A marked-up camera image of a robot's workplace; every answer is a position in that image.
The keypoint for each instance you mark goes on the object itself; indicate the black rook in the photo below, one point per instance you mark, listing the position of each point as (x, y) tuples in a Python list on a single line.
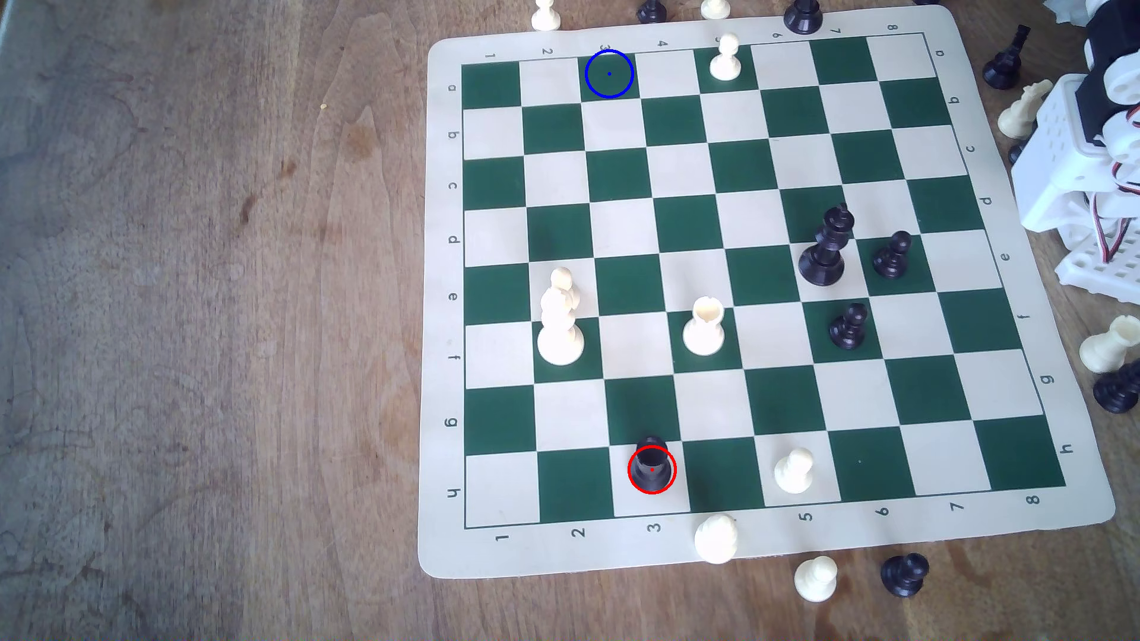
[(652, 472)]

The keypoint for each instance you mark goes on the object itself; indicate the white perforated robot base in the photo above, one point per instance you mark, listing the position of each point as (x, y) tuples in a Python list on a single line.
[(1091, 267)]

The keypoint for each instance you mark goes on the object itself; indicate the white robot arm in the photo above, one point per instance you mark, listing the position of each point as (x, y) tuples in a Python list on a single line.
[(1060, 151)]

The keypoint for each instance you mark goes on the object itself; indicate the green white chess mat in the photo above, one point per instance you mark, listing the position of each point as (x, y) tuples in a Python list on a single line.
[(499, 356)]

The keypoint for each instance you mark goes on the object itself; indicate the white chess piece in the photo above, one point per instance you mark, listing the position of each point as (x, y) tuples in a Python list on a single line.
[(715, 8), (1107, 347)]

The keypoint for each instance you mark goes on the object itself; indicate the black chess piece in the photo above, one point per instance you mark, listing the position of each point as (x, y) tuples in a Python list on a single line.
[(803, 16), (1120, 390)]

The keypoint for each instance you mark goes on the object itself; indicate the tall white bishop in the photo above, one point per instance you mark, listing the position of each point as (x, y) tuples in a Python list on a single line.
[(560, 334)]

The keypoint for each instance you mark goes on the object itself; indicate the white rook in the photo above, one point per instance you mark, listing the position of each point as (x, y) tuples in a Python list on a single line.
[(704, 334)]

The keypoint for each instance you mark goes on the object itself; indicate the black king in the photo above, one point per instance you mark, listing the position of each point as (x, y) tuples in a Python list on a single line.
[(822, 260)]

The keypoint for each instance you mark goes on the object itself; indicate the white pawn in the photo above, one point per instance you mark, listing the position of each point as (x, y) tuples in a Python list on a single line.
[(546, 16), (716, 539), (793, 474), (816, 580), (726, 62)]

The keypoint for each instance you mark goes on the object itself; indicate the black pawn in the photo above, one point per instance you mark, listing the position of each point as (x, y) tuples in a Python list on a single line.
[(891, 260), (848, 329), (905, 575), (651, 11)]

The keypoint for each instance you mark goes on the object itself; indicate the white knight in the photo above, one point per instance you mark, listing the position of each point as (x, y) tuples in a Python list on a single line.
[(1020, 116)]

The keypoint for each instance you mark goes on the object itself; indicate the black bishop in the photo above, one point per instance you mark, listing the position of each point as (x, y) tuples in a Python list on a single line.
[(1004, 69)]

